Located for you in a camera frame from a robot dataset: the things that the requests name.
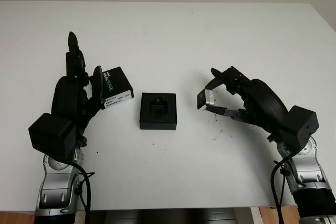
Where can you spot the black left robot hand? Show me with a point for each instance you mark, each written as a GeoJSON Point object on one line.
{"type": "Point", "coordinates": [65, 98]}

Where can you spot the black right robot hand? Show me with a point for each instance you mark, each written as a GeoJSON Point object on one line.
{"type": "Point", "coordinates": [265, 103]}

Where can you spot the black RealSense box lid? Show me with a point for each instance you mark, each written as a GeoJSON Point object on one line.
{"type": "Point", "coordinates": [118, 82]}

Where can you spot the small silver camera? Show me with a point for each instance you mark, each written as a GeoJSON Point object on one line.
{"type": "Point", "coordinates": [208, 99]}

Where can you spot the dark robot torso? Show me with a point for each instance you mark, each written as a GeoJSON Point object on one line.
{"type": "Point", "coordinates": [170, 217]}

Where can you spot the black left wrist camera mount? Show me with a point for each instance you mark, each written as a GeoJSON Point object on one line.
{"type": "Point", "coordinates": [52, 134]}

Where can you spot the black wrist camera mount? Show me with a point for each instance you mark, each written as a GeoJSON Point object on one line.
{"type": "Point", "coordinates": [299, 127]}
{"type": "Point", "coordinates": [52, 134]}

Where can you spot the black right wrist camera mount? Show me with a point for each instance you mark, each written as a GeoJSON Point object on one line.
{"type": "Point", "coordinates": [299, 127]}

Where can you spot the black camera box base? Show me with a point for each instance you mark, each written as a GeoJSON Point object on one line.
{"type": "Point", "coordinates": [158, 125]}

